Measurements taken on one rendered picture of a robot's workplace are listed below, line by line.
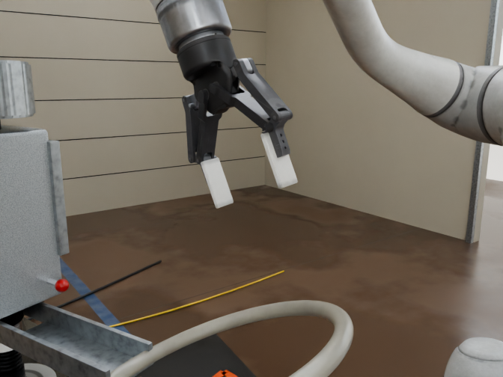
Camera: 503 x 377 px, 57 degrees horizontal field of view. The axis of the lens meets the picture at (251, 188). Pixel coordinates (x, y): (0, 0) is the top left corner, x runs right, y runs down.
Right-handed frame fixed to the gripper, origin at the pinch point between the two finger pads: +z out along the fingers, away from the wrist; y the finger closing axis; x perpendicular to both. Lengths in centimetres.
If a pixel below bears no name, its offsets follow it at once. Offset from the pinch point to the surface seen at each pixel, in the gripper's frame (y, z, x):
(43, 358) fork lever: 61, 20, 17
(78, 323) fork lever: 65, 17, 7
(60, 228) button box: 70, -6, 2
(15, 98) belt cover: 55, -34, 8
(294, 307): 23.2, 25.3, -20.5
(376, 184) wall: 311, 49, -470
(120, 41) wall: 482, -237, -279
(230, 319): 37.8, 25.4, -14.5
